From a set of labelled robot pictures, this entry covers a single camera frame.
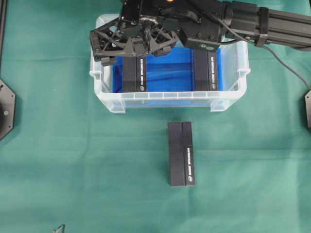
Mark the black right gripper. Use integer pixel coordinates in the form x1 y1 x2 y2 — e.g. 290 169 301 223
89 0 178 67

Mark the black RealSense box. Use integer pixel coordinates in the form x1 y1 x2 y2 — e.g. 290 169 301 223
193 50 219 92
168 121 196 187
122 57 147 93

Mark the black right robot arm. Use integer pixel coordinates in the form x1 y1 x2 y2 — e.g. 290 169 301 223
89 0 311 66

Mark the blue foam case liner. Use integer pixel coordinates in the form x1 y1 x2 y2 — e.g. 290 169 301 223
112 48 223 93

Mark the clear plastic storage case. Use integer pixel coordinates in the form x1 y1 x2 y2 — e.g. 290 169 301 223
88 14 251 114

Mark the green table cloth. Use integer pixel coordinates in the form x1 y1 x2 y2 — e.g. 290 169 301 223
0 0 311 233

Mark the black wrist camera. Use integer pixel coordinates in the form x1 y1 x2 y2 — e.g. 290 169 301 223
178 29 221 51

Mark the black cable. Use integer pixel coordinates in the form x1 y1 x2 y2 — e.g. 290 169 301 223
201 9 311 89

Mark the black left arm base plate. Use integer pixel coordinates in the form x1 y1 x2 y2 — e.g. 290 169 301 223
0 80 16 140

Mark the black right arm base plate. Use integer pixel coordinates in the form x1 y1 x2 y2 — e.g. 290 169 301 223
305 90 311 131

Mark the small metal bracket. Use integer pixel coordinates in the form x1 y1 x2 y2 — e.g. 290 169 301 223
52 224 65 233

